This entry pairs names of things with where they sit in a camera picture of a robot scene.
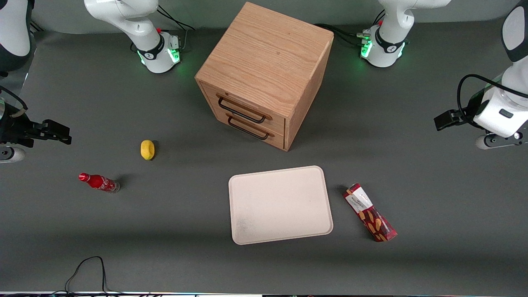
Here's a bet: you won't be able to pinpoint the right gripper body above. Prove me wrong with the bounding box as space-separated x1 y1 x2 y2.
0 108 35 148

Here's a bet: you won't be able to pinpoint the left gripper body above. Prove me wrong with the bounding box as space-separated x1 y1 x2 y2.
473 88 528 139

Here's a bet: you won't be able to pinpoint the red cookie box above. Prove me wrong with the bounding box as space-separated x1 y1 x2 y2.
342 183 398 243

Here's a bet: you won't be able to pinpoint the beige plastic tray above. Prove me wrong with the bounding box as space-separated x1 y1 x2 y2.
229 165 334 245

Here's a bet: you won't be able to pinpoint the red cola bottle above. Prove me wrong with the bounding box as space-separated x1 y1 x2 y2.
78 172 120 193

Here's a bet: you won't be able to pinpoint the yellow lemon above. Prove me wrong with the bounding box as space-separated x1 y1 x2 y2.
140 139 156 160

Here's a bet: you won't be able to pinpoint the wooden drawer front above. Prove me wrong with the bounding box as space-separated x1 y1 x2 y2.
200 81 286 134
205 99 286 151

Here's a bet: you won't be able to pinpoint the wooden two-drawer cabinet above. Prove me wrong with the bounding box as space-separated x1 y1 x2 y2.
195 2 335 152

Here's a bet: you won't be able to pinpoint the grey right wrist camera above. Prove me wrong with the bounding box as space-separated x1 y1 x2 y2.
0 146 26 164

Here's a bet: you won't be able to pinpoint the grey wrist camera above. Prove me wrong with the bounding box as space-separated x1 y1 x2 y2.
476 131 528 150
0 146 26 164

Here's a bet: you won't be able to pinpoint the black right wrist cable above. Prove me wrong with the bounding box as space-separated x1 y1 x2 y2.
0 85 28 120

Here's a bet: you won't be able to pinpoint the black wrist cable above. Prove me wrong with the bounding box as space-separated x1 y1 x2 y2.
0 85 28 120
457 74 528 127

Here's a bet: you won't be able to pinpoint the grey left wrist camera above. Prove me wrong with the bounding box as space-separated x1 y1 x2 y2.
476 131 528 150

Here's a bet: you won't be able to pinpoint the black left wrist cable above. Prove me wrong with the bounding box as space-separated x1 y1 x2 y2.
457 74 528 127

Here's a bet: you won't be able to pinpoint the black left arm base cables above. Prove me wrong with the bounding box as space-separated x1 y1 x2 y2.
315 9 386 47

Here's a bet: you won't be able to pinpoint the black arm base cables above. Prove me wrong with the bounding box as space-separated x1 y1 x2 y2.
315 9 386 47
157 4 195 52

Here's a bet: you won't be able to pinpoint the thin black looped cable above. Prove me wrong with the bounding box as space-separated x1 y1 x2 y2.
53 256 124 295

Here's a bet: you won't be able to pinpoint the black right arm base cables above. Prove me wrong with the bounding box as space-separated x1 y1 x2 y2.
157 4 195 52

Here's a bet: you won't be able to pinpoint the black metal drawer handle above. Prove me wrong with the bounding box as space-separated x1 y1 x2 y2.
226 112 275 141
217 94 273 124

